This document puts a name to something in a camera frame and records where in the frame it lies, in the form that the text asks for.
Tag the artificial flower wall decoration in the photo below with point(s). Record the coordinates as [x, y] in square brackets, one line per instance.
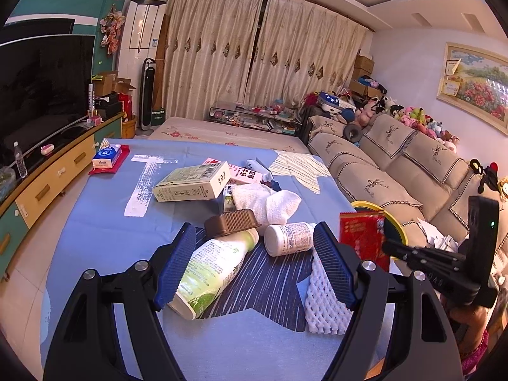
[111, 27]

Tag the pile of papers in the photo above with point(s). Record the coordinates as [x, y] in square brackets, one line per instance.
[436, 238]

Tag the pile of plush toys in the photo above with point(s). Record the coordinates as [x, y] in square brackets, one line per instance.
[416, 119]

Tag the cluttered glass coffee table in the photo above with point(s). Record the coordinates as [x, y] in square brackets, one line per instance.
[246, 117]

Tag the beige sofa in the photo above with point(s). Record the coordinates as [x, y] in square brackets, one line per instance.
[397, 166]

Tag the red snack packet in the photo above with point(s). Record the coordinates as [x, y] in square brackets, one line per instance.
[363, 238]

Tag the open cardboard boxes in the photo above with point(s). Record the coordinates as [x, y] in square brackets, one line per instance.
[113, 83]

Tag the blue white tissue pack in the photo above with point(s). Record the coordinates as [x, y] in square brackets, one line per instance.
[106, 156]

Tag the white towel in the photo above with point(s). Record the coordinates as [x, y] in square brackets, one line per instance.
[270, 204]

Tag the green white milk bottle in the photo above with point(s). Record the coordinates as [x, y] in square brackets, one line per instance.
[210, 270]

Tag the yellow-rimmed dark trash bin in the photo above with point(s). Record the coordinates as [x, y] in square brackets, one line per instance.
[404, 236]

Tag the framed flower painting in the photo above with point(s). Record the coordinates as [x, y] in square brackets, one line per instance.
[480, 83]

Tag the beige embroidered curtain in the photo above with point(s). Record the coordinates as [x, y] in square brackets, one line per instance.
[210, 47]
[305, 43]

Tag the black plush toy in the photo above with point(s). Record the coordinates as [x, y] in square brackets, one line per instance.
[490, 176]

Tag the black tower fan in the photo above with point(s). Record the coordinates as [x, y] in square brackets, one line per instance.
[147, 95]

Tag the person's right hand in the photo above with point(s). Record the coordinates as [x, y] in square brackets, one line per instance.
[468, 325]

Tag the yellow teal tv cabinet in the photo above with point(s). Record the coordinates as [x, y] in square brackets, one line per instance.
[51, 182]

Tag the white crumpled tube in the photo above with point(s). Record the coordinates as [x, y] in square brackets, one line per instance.
[256, 166]

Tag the person's right forearm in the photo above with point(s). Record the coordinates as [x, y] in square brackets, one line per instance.
[474, 359]

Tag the blue tablecloth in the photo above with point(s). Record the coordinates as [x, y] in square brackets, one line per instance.
[111, 226]

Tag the red cloth mat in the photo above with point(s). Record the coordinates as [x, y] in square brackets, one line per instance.
[121, 158]

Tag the clear water bottle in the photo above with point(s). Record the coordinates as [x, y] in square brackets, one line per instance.
[20, 162]

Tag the pink milk carton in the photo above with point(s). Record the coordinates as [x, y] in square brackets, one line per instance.
[246, 175]

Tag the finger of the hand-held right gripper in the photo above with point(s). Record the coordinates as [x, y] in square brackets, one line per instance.
[428, 256]

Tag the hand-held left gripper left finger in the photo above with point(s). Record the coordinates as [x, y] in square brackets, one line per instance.
[176, 262]

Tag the white foam fruit net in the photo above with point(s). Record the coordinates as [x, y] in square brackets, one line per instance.
[325, 309]

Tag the brown ridged plastic lid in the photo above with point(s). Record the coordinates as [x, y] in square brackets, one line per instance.
[232, 222]

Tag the blue cap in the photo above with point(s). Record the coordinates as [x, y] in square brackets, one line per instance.
[346, 116]

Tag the stacked cardboard boxes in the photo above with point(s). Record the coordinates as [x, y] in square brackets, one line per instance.
[363, 71]

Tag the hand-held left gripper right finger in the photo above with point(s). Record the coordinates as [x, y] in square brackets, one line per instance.
[333, 264]

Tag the floral sheet mattress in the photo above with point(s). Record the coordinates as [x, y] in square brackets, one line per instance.
[206, 131]

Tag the small green white carton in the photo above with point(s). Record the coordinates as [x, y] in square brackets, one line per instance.
[228, 200]

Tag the blue star-print bag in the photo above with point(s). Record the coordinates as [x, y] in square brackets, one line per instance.
[329, 101]

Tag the beige carton box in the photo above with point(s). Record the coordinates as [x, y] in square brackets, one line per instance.
[190, 182]

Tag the black television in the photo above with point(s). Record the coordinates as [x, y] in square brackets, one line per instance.
[39, 87]

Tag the white pill bottle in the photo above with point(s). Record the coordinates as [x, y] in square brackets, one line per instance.
[287, 239]

